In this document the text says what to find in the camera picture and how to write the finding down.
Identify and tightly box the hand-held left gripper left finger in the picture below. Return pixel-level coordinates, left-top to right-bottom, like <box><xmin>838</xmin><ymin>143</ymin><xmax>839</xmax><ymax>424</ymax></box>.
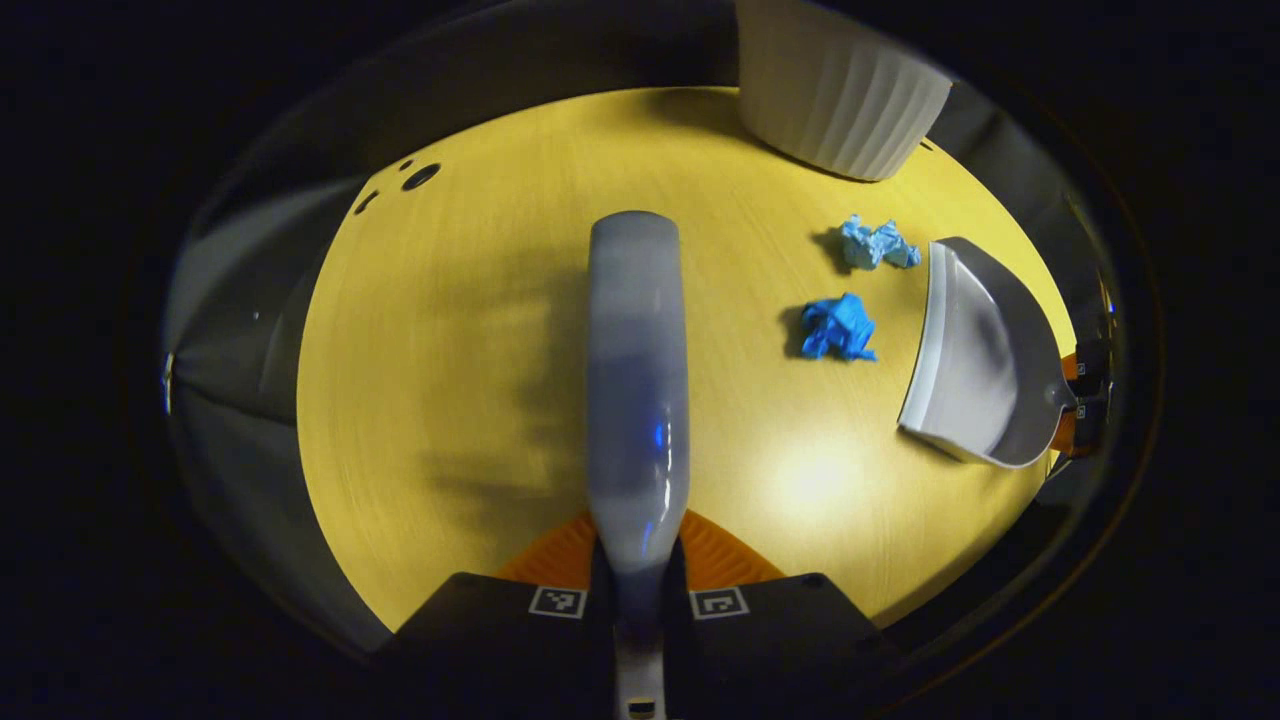
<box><xmin>380</xmin><ymin>512</ymin><xmax>618</xmax><ymax>716</ymax></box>

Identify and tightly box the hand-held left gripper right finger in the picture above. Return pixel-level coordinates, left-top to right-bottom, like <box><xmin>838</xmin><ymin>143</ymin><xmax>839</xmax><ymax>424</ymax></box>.
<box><xmin>664</xmin><ymin>509</ymin><xmax>904</xmax><ymax>717</ymax></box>

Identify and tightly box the grey dustpan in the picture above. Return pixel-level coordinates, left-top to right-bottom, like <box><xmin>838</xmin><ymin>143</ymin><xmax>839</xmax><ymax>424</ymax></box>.
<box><xmin>896</xmin><ymin>236</ymin><xmax>1080</xmax><ymax>470</ymax></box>

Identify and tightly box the light blue paper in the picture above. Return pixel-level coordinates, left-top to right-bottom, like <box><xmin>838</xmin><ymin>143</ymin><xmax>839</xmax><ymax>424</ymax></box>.
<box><xmin>837</xmin><ymin>213</ymin><xmax>923</xmax><ymax>272</ymax></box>

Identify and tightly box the dark blue paper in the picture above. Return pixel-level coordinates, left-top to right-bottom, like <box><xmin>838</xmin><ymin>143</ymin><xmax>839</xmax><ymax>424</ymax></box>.
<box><xmin>799</xmin><ymin>291</ymin><xmax>880</xmax><ymax>364</ymax></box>

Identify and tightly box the small grey broom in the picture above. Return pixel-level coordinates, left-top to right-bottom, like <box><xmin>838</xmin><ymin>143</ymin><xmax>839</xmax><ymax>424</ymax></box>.
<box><xmin>584</xmin><ymin>209</ymin><xmax>692</xmax><ymax>720</ymax></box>

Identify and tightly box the white ribbed garbage bin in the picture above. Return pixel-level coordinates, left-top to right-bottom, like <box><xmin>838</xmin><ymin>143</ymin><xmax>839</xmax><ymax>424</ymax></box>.
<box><xmin>734</xmin><ymin>0</ymin><xmax>954</xmax><ymax>184</ymax></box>

